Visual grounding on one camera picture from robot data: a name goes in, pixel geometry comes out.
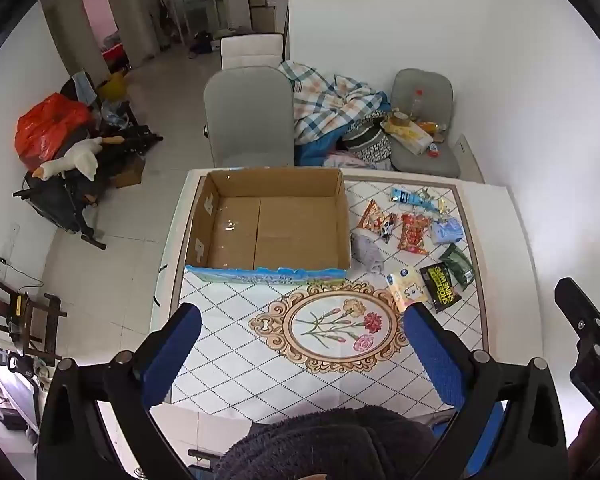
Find blue milk powder packet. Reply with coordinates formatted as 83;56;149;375
390;186;434;210

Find yellow bag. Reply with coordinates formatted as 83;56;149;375
99;72;131;101

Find orange snack packet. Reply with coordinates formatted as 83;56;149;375
357;199;398;244

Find grey purple cloth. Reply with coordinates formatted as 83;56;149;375
352;232;386;275

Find person's dark fuzzy clothing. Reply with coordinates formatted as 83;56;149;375
214;405;437;480

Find white chair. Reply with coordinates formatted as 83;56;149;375
219;33;285;71

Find light blue tissue pack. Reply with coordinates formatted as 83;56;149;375
431;218;465;246

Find red snack packet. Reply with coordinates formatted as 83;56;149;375
397;213;431;256

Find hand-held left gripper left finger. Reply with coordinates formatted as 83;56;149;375
36;304;202;480

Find green snack packet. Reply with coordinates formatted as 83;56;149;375
438;243;476;291

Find black folding stroller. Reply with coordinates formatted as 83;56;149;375
13;110;162;251

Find small brown cardboard box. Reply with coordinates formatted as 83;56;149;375
114;155;146;189

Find black wipes packet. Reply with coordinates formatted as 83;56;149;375
419;262;464;315

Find plaid blanket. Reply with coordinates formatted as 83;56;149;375
279;60;392;145

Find yellow tissue pack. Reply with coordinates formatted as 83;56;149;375
385;272;429;314

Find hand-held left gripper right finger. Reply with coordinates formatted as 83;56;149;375
404;304;569;480

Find grey office chair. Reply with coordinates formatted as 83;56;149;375
203;66;297;169

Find yellow plastic package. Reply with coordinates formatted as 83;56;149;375
383;112;434;155

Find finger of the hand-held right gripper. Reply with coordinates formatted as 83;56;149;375
554;277;600;342

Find light blue cloth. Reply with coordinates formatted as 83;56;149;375
72;70;97;104

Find red plastic bag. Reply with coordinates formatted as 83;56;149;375
14;93;94;171

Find white goose plush toy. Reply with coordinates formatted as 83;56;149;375
33;137;127;181

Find gold candy wrappers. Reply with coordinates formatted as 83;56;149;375
414;187;449;217

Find striped cushion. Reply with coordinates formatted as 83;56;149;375
341;124;394;162

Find grey padded chair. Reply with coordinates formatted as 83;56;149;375
389;68;462;179

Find dark wooden chair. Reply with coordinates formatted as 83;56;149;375
0;264;68;367

